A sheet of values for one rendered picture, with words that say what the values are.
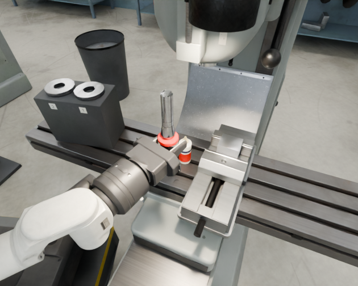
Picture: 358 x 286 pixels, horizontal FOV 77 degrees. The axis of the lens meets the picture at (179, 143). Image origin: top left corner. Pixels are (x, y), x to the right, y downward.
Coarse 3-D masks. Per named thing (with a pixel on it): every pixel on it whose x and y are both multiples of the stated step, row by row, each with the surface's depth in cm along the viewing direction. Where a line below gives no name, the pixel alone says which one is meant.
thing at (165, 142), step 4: (160, 132) 51; (176, 132) 52; (160, 136) 50; (176, 136) 51; (160, 140) 50; (164, 140) 50; (168, 140) 50; (172, 140) 50; (176, 140) 50; (160, 144) 50; (164, 144) 49; (168, 144) 49; (172, 144) 49
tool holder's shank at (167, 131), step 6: (168, 90) 43; (162, 96) 42; (168, 96) 42; (162, 102) 43; (168, 102) 43; (162, 108) 44; (168, 108) 44; (162, 114) 45; (168, 114) 45; (162, 120) 47; (168, 120) 46; (162, 126) 48; (168, 126) 47; (162, 132) 49; (168, 132) 48; (174, 132) 49; (168, 138) 50
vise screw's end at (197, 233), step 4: (200, 220) 56; (204, 220) 56; (200, 224) 55; (204, 224) 55; (196, 228) 55; (200, 228) 54; (196, 232) 54; (200, 232) 54; (196, 236) 55; (200, 236) 54
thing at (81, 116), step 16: (64, 80) 73; (48, 96) 69; (64, 96) 69; (80, 96) 67; (96, 96) 68; (112, 96) 73; (48, 112) 72; (64, 112) 71; (80, 112) 69; (96, 112) 68; (112, 112) 74; (64, 128) 76; (80, 128) 75; (96, 128) 73; (112, 128) 76; (96, 144) 79; (112, 144) 78
